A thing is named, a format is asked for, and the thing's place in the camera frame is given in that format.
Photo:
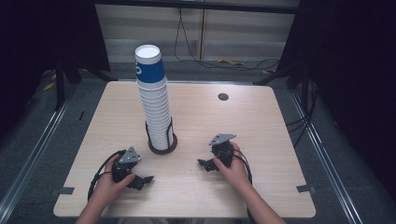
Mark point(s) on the black metal stand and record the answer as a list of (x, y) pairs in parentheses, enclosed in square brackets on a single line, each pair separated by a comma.
[(59, 84)]

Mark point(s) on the yellow floor scrap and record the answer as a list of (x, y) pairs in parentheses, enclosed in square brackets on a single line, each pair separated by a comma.
[(229, 62), (49, 86)]

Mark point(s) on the person's left hand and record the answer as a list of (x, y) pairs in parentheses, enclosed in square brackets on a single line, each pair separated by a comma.
[(109, 188)]

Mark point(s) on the round grey table grommet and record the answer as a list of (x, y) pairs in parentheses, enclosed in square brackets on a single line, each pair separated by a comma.
[(223, 96)]

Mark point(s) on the metal floor rail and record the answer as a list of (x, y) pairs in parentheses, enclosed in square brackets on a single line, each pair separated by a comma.
[(34, 149), (323, 152)]

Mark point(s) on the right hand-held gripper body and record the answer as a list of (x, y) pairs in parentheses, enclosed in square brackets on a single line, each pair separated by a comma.
[(223, 151)]

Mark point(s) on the grey tape strip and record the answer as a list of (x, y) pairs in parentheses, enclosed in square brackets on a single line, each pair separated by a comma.
[(66, 190), (304, 188)]

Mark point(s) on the stack of white paper cups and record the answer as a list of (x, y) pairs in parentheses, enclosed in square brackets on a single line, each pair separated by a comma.
[(157, 118)]

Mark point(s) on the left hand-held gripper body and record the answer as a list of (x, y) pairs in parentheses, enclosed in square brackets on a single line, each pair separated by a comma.
[(128, 157)]

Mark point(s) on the person's right hand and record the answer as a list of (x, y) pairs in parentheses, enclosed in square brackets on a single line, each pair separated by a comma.
[(238, 174)]

